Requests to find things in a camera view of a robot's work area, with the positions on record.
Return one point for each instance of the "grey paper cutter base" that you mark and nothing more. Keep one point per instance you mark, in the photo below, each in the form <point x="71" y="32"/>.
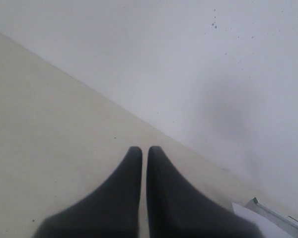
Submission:
<point x="285" y="222"/>

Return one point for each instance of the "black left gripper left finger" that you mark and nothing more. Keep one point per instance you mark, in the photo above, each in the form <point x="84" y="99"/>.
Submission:
<point x="111" y="211"/>

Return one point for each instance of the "white paper sheet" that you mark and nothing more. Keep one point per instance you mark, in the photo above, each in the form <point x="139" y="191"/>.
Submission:
<point x="268" y="228"/>

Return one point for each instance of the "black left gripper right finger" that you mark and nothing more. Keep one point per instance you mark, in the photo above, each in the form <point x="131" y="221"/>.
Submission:
<point x="176" y="209"/>

